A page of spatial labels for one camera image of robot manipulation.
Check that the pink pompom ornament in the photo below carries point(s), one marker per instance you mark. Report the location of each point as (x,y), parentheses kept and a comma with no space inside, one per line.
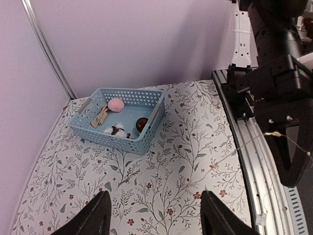
(116,105)

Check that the beige ribbon bow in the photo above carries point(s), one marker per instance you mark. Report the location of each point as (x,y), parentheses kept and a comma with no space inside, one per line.
(101,116)

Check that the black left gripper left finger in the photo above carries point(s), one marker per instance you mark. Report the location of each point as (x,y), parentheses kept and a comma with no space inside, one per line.
(93,219)

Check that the dark red bauble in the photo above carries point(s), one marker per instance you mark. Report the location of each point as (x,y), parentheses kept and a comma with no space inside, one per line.
(140,124)

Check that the aluminium corner post right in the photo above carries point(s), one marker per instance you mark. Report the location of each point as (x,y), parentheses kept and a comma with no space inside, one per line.
(46,49)

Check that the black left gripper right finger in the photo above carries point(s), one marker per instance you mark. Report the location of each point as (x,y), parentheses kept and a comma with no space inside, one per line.
(218,219)

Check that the white cotton boll ornament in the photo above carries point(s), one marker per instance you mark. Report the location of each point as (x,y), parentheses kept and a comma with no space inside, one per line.
(117,130)

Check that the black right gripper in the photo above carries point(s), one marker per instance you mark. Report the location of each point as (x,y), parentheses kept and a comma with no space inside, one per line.
(283,98)

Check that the aluminium front rail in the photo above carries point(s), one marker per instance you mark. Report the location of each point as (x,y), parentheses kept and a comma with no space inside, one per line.
(275,209)

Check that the light blue perforated basket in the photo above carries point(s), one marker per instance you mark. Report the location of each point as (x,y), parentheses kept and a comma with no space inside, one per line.
(139,103)

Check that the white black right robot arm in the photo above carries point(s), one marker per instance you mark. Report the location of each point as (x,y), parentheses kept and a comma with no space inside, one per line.
(275,35)

